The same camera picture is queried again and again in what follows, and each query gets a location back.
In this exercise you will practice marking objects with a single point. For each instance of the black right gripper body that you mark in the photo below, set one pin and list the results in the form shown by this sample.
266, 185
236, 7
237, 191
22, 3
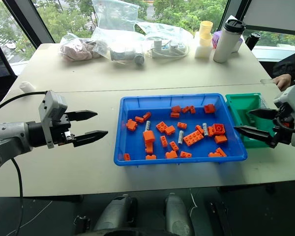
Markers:
284, 138

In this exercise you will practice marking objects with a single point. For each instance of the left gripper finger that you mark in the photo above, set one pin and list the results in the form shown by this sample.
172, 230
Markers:
93, 137
83, 115

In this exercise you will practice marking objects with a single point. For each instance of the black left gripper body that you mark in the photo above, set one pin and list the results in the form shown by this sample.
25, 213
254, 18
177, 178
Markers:
61, 127

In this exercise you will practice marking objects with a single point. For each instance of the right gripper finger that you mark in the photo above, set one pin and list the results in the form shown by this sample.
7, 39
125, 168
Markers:
264, 113
255, 134

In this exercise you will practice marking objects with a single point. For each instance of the green plastic bin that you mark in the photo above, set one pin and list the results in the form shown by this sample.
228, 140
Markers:
239, 110

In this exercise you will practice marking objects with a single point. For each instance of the person's bare hand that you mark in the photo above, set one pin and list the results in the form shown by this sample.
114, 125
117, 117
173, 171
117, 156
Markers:
282, 81

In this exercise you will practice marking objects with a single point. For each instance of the clear plastic strip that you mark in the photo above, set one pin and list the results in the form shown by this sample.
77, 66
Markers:
266, 81

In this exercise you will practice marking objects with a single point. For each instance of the upside-down red toy brick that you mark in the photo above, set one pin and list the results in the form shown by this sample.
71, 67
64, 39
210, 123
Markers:
219, 129

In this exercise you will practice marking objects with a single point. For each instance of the small white crumpled object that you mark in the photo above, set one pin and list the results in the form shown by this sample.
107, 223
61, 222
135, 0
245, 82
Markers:
27, 86

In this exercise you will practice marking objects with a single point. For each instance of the blue plastic tray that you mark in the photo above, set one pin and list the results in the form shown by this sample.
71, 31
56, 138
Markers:
137, 103

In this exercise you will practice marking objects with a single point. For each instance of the orange plastic toy brick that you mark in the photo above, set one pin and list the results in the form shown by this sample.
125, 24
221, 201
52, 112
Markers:
149, 136

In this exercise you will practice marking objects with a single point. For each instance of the person's black sleeve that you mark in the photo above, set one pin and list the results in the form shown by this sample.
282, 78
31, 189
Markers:
290, 64

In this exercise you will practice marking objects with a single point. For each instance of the orange 2x4 toy brick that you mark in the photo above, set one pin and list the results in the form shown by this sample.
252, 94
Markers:
193, 138

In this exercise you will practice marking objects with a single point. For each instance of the plastic bag with pink cloth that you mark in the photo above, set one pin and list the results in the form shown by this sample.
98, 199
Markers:
76, 50

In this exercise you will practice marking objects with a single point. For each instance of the black bottle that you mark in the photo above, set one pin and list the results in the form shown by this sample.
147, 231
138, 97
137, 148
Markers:
252, 39

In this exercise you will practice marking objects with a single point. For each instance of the grey cylindrical can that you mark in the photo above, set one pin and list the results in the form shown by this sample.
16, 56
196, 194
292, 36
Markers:
139, 59

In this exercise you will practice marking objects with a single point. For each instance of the white tumbler with black lid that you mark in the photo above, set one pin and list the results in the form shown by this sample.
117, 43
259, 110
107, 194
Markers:
226, 44

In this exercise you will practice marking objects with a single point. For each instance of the dark rounded grey robot leg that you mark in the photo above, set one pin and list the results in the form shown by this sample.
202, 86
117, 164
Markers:
177, 214
118, 214

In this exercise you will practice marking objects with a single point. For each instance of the black flat floor object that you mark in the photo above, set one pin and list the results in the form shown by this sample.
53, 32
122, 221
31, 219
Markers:
218, 216

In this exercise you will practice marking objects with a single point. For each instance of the large clear plastic bag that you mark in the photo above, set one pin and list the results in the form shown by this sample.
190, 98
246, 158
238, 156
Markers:
113, 22

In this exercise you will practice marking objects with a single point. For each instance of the yellow plastic cup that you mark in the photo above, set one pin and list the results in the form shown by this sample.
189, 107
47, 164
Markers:
205, 32

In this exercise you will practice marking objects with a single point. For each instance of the white power strip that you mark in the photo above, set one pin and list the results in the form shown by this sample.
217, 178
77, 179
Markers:
168, 48

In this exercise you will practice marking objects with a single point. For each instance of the clear bag with power strip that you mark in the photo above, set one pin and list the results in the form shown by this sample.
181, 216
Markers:
162, 30

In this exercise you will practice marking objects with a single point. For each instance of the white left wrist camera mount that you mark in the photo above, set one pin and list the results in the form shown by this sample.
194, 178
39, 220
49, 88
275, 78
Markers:
52, 103

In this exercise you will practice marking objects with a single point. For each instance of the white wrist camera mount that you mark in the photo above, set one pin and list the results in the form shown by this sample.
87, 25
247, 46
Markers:
52, 103
291, 97

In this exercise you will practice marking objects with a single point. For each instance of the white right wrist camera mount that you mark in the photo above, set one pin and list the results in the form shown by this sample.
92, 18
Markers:
291, 97

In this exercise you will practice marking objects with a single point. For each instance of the dark window frame pillar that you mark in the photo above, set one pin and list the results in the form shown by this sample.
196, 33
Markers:
29, 19
236, 9

